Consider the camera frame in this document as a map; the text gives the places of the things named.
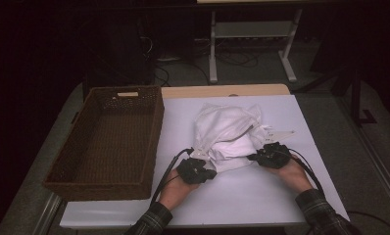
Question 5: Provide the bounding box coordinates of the white metal desk frame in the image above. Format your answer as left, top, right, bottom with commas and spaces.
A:
196, 0, 315, 84

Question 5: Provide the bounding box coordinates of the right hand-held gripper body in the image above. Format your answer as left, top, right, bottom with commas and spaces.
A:
261, 130, 297, 170

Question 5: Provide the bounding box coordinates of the person's left hand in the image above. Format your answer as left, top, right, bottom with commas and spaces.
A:
159, 169, 201, 212

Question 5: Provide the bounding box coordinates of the aluminium frame rail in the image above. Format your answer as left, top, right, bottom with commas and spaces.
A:
358, 130, 390, 212
32, 192, 64, 235

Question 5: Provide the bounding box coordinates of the black floor cable tangle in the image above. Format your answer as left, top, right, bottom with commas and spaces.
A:
153, 45, 261, 86

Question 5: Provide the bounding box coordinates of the black metal stand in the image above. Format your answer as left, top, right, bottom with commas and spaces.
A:
349, 65, 377, 127

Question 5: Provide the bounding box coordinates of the left hand-held gripper black cable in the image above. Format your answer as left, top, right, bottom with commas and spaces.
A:
150, 147, 195, 205

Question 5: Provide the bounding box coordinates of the person's right hand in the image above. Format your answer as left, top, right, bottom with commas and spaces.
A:
268, 158, 315, 194

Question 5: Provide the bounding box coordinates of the white table board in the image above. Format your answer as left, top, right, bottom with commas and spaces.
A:
59, 94, 350, 229

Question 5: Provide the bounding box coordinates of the wooden table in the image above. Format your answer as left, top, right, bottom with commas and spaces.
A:
161, 83, 291, 100

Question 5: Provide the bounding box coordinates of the white cloth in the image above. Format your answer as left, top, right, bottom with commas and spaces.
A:
192, 102, 272, 174

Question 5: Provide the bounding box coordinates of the right hand-held gripper black cable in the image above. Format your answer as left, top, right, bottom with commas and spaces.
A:
289, 148, 390, 235

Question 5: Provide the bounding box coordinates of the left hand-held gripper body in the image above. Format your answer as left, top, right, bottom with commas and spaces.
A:
176, 148, 217, 185

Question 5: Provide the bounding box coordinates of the brown wicker basket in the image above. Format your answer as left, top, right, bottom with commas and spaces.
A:
42, 85, 166, 202

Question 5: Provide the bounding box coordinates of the hand-held gripper black cable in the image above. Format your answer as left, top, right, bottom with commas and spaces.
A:
150, 147, 195, 205
289, 148, 390, 235

